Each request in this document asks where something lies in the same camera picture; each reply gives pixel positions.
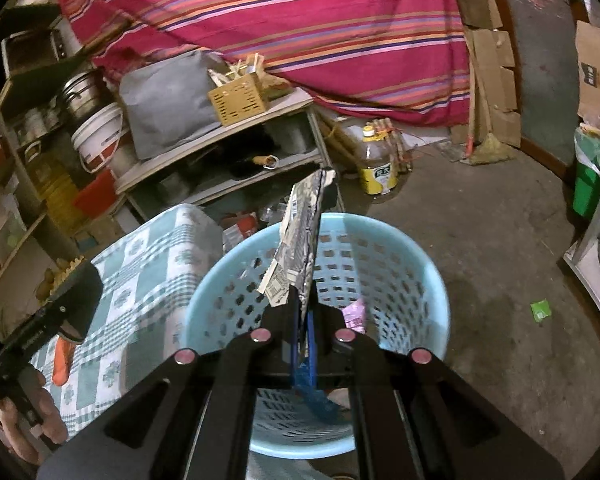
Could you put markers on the yellow utensil holder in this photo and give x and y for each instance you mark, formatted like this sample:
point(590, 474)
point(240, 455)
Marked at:
point(237, 97)

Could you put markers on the green wrapper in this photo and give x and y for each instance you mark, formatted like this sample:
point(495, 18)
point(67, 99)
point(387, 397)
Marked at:
point(540, 309)

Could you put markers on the straw broom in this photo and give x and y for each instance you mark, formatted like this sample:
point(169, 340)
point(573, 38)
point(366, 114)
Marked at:
point(492, 152)

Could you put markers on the pink snack packet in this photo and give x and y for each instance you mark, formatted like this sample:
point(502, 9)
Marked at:
point(354, 316)

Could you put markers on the yellow oil jug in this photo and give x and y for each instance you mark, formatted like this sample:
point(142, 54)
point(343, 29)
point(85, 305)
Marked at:
point(55, 190)

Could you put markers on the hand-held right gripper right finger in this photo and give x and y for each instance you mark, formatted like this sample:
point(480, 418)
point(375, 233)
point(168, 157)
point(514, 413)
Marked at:
point(311, 340)

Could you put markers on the green checked tablecloth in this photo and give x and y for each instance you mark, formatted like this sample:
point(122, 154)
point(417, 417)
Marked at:
point(150, 270)

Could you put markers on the small wooden cabinet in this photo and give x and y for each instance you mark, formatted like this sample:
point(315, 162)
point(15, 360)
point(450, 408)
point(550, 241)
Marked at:
point(220, 145)

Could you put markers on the green bin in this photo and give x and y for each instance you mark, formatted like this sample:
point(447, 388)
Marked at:
point(590, 185)

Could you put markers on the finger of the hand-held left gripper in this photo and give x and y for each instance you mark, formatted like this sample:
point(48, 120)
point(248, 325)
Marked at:
point(77, 295)

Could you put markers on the newspaper-print foil packet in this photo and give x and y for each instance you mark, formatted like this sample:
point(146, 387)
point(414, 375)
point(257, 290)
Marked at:
point(300, 240)

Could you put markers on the light blue plastic basket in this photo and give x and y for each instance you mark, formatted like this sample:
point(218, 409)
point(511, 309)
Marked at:
point(395, 270)

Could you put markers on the blue plastic bag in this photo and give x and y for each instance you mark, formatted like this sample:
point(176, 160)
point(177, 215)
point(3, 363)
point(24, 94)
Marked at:
point(310, 390)

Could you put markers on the yellow egg tray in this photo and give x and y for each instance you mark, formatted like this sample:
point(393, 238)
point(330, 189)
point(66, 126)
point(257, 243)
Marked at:
point(70, 267)

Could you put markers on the white plastic bucket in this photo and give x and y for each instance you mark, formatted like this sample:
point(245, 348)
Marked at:
point(100, 137)

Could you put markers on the pink striped cloth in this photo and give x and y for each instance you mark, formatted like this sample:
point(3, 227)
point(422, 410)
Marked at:
point(280, 25)

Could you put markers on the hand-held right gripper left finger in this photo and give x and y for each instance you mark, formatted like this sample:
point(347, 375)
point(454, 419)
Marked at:
point(294, 325)

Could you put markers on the wooden shelf unit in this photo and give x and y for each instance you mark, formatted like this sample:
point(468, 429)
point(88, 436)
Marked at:
point(15, 240)

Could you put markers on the person's left hand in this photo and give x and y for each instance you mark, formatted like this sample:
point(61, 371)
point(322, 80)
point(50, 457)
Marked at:
point(42, 400)

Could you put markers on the white metal rack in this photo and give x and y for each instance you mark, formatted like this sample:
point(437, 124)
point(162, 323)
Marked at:
point(597, 280)

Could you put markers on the flattened cardboard sheets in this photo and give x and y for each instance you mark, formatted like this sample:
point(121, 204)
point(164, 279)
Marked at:
point(490, 50)

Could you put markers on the red and grey snack packet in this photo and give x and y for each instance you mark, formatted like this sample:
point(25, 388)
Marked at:
point(64, 362)

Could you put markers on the yellow oil bottle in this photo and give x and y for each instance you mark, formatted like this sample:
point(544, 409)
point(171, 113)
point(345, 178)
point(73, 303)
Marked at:
point(377, 167)

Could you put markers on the steel pot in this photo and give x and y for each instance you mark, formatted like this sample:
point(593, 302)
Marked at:
point(85, 92)

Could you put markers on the printed cardboard box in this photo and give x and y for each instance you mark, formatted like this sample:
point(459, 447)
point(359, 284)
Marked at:
point(597, 75)

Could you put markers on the grey fabric bag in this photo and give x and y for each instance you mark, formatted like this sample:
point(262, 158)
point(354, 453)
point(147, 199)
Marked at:
point(172, 105)

